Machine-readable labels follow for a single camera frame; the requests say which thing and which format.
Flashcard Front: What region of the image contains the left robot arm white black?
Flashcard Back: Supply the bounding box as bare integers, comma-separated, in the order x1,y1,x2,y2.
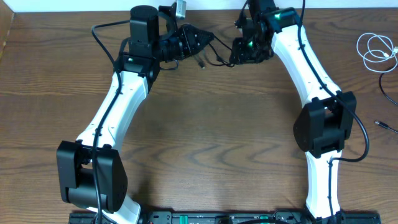
56,1,215,223

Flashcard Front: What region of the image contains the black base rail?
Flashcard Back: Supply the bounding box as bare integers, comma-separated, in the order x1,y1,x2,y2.
68,209,382,224

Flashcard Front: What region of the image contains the white USB cable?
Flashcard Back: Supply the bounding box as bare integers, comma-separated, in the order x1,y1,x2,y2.
356,30,398,73

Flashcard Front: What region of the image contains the black left camera cable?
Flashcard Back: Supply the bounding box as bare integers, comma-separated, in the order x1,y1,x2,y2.
90,20,131,224

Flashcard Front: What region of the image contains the cardboard panel at left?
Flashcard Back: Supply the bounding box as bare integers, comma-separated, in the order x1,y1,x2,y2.
0,0,15,57

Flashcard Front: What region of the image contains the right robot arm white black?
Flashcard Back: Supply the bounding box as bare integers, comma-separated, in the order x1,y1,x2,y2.
229,1,357,223

